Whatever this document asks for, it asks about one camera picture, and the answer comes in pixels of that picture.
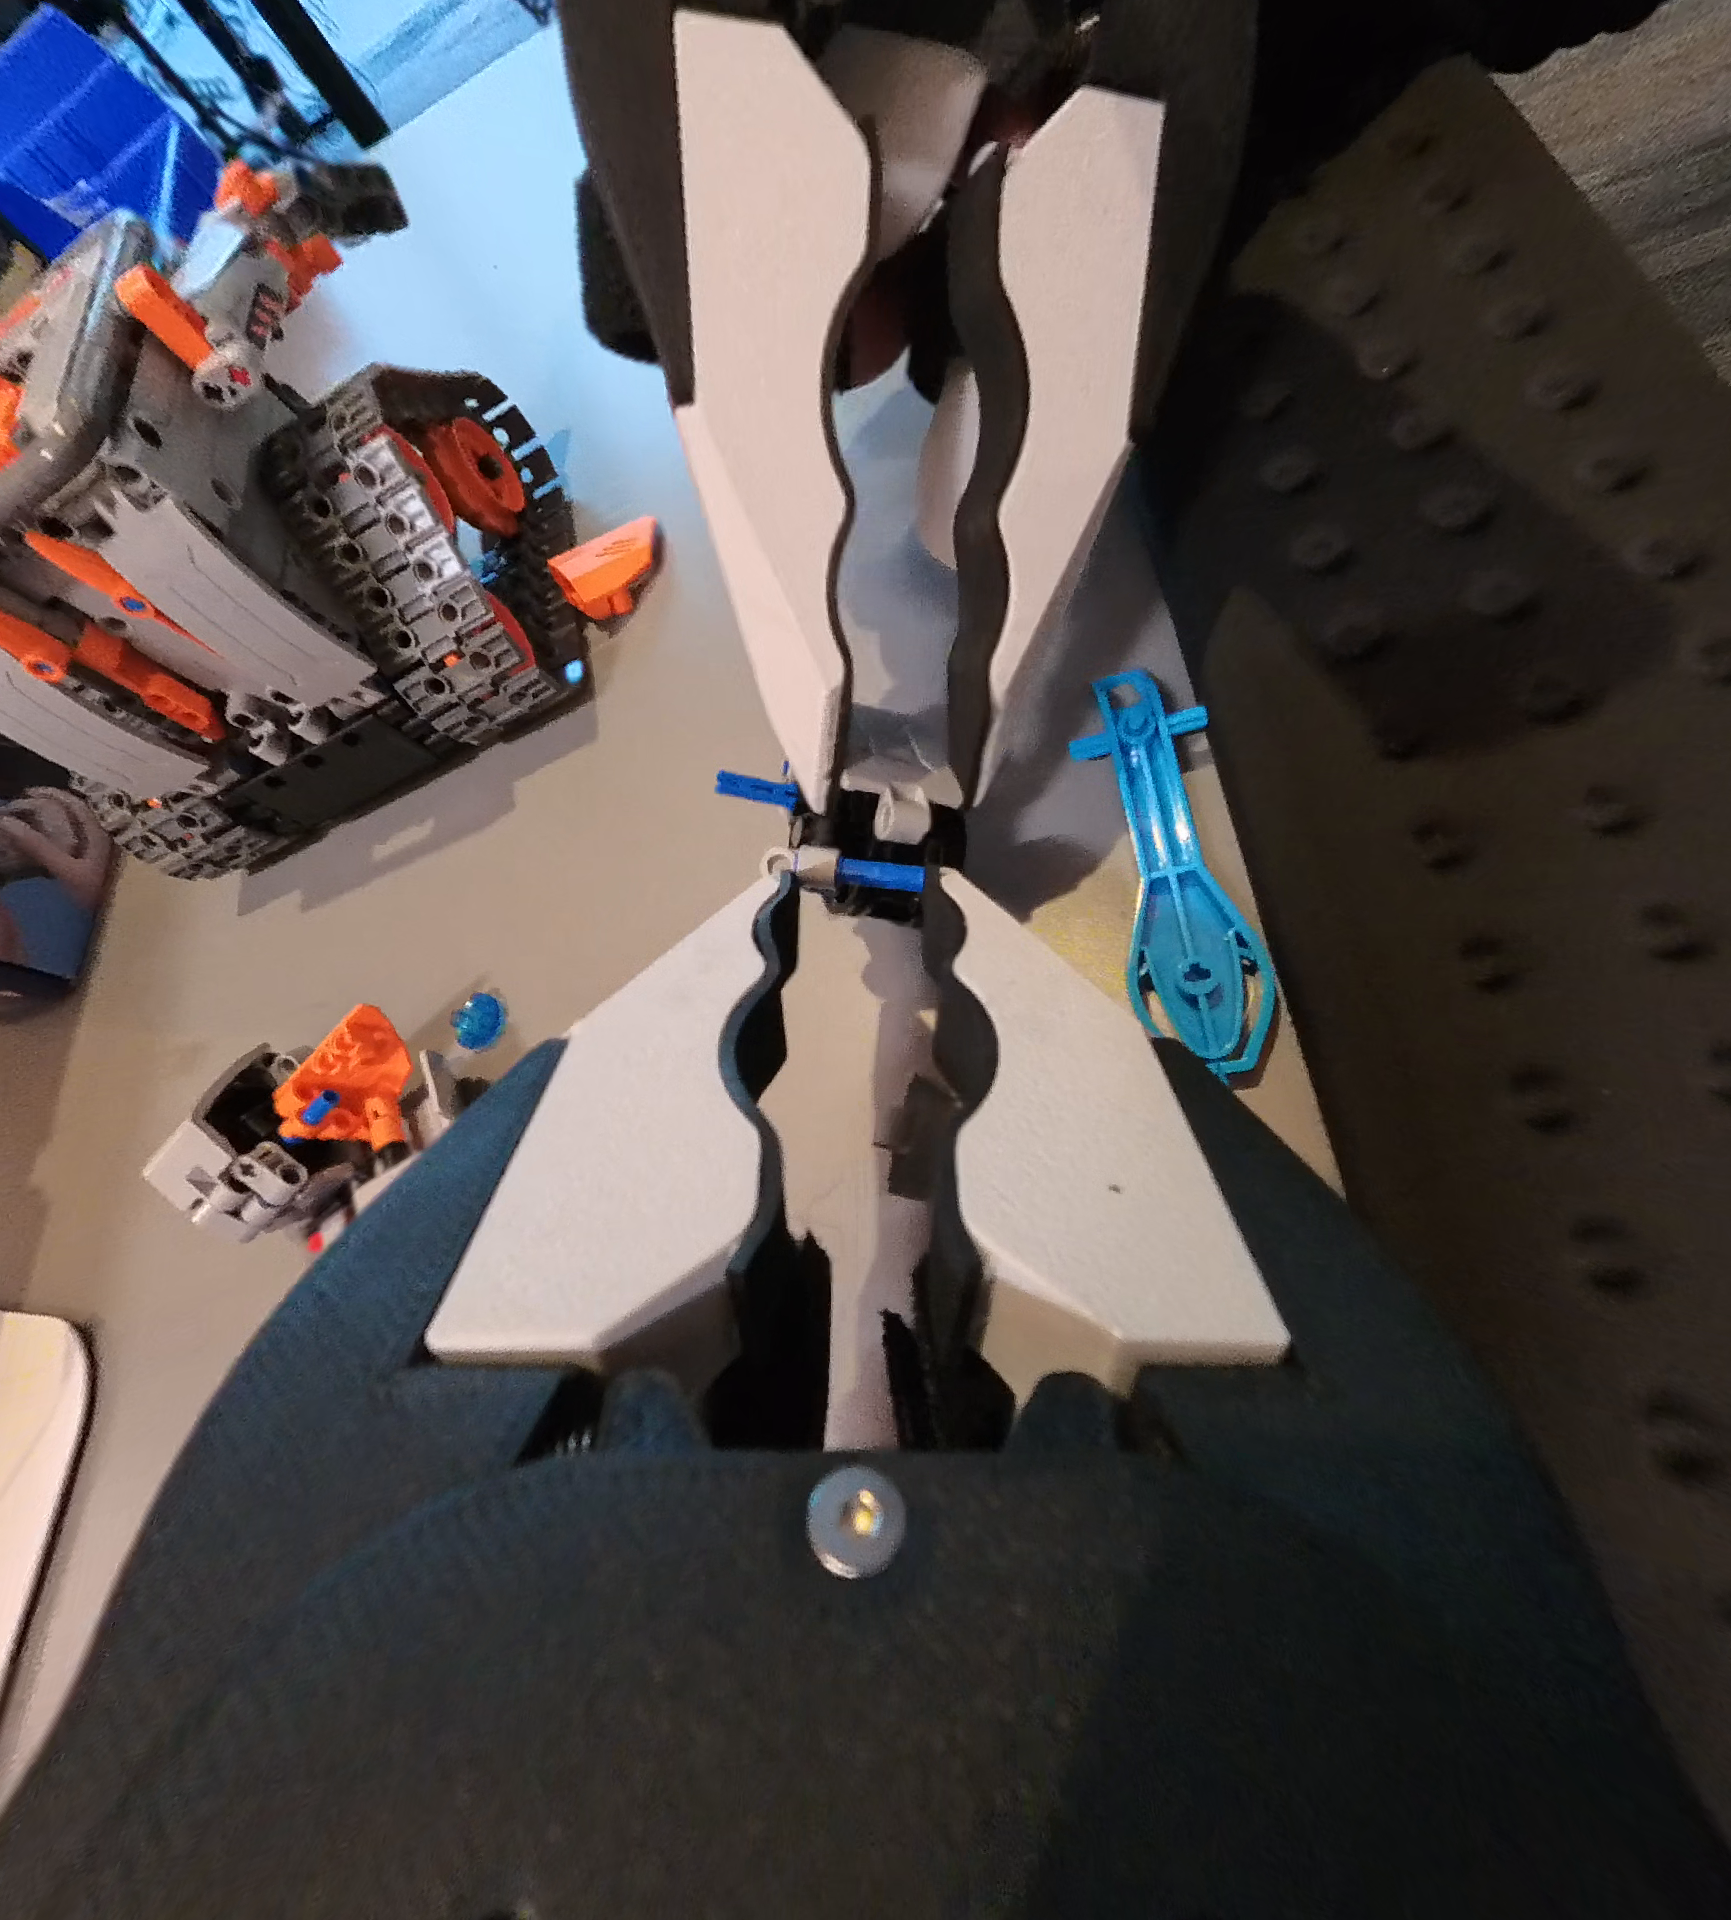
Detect blue plastic storage bin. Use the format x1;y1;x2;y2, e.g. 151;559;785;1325
0;0;267;258

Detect black wheel hub assembly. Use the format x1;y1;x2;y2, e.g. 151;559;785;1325
715;765;981;918

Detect blue plastic separator tool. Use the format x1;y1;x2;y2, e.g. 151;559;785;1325
1069;671;1276;1081

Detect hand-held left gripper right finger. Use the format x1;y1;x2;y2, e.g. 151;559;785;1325
919;880;1292;1387

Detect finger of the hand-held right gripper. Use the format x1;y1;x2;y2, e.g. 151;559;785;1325
671;10;897;787
941;84;1166;812

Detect orange slotted panel piece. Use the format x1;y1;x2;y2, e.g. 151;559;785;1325
551;516;663;626

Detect black dimpled mat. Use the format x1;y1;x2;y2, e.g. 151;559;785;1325
1164;60;1731;1920

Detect dark grey orange block assembly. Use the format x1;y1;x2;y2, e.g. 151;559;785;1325
145;1005;453;1237

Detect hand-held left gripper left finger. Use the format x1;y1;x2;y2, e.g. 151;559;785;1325
431;880;813;1382

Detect grey orange tracked toy robot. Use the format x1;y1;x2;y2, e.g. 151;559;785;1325
0;156;581;877

